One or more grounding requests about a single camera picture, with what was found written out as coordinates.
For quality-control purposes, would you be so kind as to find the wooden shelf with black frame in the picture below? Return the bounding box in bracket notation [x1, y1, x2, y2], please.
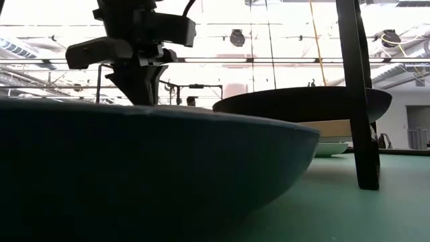
[95, 0, 382, 191]

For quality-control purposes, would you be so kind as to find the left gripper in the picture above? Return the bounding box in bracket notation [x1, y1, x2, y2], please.
[64, 35, 179, 107]

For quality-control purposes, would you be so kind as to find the green table mat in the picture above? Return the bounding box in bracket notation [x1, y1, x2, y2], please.
[214, 153, 430, 242]

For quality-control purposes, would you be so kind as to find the ceiling light strip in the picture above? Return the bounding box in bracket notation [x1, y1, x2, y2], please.
[0, 56, 430, 65]

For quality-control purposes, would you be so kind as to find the black hanging cable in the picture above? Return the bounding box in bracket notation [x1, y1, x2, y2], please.
[266, 0, 277, 90]

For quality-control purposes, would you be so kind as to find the grey door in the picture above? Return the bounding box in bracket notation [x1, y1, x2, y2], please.
[405, 105, 430, 151]

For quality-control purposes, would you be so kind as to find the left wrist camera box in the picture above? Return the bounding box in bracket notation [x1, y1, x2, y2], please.
[144, 11, 198, 48]

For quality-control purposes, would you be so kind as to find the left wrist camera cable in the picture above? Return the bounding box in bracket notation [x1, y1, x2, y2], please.
[182, 0, 197, 18]

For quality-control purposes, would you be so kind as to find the black backpack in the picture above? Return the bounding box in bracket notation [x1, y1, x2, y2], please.
[377, 132, 394, 150]

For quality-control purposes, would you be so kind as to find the grey ceiling pipe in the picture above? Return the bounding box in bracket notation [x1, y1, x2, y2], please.
[371, 62, 430, 90]

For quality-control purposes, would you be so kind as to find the dark blue plate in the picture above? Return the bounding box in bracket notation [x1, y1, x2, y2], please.
[0, 98, 320, 242]

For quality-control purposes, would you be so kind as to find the yellow hanging cable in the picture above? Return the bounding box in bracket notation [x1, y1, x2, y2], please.
[308, 0, 327, 87]

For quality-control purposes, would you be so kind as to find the black metal table frame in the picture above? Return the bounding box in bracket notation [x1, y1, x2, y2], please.
[345, 147, 430, 157]

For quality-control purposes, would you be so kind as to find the black ceiling cable reel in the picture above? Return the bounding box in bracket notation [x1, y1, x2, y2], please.
[380, 29, 402, 48]
[229, 28, 247, 48]

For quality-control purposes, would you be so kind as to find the dark grey plate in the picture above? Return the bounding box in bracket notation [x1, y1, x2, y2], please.
[212, 85, 393, 124]

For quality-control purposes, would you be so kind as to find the black background rig frame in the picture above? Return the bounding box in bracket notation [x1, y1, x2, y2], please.
[159, 79, 224, 106]

